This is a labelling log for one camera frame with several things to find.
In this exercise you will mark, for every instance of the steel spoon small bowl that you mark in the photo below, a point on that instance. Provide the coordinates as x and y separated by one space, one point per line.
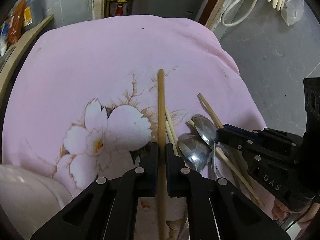
208 132

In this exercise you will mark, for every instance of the red fire extinguisher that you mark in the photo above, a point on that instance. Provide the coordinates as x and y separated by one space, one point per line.
119 10

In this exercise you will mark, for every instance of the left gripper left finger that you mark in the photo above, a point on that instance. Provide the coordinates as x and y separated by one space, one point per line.
106 209

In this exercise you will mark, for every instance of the long bamboo chopstick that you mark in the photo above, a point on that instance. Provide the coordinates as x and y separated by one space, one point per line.
162 187

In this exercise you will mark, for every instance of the pink floral cloth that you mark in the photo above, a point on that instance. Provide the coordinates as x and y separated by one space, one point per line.
85 104

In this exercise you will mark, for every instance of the steel spoon large bowl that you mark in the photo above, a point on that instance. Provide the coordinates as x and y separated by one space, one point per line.
194 150

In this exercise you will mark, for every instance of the orange snack bag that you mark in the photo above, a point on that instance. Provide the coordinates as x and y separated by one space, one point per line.
16 23

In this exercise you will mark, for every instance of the pale white chopstick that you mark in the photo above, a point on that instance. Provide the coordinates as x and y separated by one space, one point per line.
221 154

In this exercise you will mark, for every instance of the thin bamboo chopstick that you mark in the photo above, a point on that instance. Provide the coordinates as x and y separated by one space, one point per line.
170 137

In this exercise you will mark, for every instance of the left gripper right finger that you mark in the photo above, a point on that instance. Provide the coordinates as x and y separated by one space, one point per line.
216 208

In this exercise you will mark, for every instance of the white utensil holder cup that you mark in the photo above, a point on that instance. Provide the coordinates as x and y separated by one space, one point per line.
30 200

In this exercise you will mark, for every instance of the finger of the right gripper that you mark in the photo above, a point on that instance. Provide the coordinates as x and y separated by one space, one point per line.
237 138

